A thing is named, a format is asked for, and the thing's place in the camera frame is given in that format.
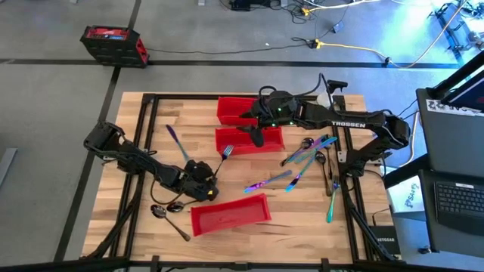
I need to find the red plastic bin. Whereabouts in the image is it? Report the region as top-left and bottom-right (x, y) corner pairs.
(190, 193), (273, 237)
(214, 126), (286, 157)
(216, 96), (262, 128)

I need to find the silver spoon pointing down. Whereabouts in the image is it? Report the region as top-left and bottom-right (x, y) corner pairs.
(315, 150), (333, 198)

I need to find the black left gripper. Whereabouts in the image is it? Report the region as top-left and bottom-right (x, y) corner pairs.
(178, 159), (219, 202)

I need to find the white floor cable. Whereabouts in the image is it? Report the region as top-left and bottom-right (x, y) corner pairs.
(302, 0), (383, 13)

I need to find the red plastic organizer tray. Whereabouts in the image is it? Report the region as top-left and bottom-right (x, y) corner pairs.
(0, 92), (484, 272)

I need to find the black laptop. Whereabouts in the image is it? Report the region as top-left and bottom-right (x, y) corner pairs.
(417, 168), (484, 258)

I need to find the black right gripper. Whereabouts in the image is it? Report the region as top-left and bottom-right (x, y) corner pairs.
(238, 90), (303, 149)

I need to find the white scribbled paper sheet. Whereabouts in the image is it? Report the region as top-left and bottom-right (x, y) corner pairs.
(386, 174), (427, 216)

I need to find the thin white cable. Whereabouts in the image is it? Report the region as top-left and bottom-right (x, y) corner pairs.
(399, 111), (421, 169)

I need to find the black power strip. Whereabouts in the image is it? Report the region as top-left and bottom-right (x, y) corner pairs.
(229, 0), (253, 11)

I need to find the black netgear switch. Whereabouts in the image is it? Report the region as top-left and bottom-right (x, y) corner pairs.
(368, 225), (402, 256)

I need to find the red black tool case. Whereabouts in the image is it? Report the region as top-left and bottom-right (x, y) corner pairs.
(79, 25), (150, 70)

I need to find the yellow extension cable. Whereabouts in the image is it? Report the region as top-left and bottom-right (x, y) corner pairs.
(313, 0), (470, 70)

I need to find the black floor cable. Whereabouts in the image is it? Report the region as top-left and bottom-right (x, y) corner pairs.
(145, 43), (318, 56)

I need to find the spray bottle with yellow label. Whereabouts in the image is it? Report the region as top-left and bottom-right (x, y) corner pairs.
(315, 79), (349, 110)

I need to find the iridescent metal fork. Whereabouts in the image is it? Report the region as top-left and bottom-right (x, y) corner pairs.
(326, 176), (342, 224)
(213, 144), (235, 178)

